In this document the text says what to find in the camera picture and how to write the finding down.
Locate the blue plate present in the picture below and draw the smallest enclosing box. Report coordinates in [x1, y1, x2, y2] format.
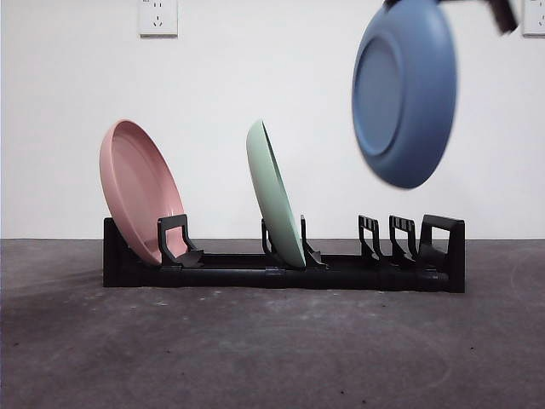
[351, 0, 462, 190]

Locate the green plate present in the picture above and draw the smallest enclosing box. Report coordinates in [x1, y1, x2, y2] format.
[245, 118, 307, 268]

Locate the pink plate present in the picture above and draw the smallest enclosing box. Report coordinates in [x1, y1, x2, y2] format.
[98, 118, 187, 265]

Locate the black plastic plate rack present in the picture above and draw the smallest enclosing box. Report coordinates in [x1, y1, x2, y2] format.
[102, 214, 466, 295]

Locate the white wall socket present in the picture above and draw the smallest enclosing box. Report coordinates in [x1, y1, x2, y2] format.
[138, 0, 179, 37]
[521, 0, 545, 37]

